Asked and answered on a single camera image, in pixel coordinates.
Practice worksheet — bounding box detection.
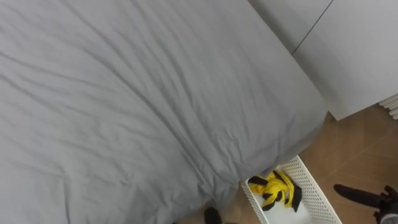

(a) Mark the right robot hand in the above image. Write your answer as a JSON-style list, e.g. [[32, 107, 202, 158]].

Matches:
[[333, 184, 398, 224]]

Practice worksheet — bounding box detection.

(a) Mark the white perforated plastic basket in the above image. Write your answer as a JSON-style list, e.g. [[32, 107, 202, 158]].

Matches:
[[241, 155, 344, 224]]

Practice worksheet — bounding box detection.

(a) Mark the yellow and black garment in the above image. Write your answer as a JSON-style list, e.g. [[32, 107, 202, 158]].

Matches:
[[248, 169, 303, 213]]

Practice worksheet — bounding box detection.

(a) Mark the white ribbed fixture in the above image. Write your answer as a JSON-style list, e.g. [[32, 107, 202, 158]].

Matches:
[[377, 93, 398, 121]]

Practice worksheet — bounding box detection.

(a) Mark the white cabinet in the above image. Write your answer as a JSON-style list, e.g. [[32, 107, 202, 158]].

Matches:
[[248, 0, 398, 121]]

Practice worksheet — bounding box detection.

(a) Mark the grey bed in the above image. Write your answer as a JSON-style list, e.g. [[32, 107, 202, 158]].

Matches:
[[0, 0, 329, 224]]

